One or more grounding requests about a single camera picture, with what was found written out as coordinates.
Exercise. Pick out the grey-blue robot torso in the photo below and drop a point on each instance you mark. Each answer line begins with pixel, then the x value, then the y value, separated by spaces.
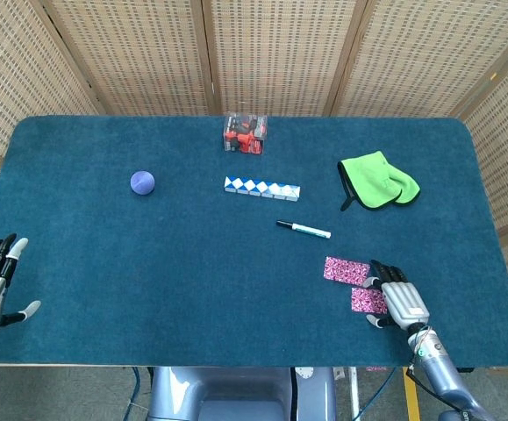
pixel 236 394

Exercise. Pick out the clear box of red-black parts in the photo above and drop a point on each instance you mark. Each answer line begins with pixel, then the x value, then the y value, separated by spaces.
pixel 245 133

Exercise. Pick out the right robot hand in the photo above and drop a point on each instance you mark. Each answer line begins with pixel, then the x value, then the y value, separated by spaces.
pixel 405 300

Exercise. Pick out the white marker with black cap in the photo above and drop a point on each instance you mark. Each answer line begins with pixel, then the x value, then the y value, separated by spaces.
pixel 308 229

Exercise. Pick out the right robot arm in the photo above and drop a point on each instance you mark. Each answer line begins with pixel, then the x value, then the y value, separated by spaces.
pixel 446 381

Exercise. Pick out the green microfiber cloth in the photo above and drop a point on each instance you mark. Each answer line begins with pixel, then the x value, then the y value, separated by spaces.
pixel 376 180

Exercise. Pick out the purple ball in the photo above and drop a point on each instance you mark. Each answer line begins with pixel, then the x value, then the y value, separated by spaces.
pixel 142 183

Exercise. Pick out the blue white snake puzzle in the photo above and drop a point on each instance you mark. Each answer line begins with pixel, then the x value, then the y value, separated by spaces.
pixel 262 189

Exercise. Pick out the pink patterned card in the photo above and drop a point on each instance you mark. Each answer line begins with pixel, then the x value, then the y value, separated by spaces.
pixel 367 300
pixel 345 269

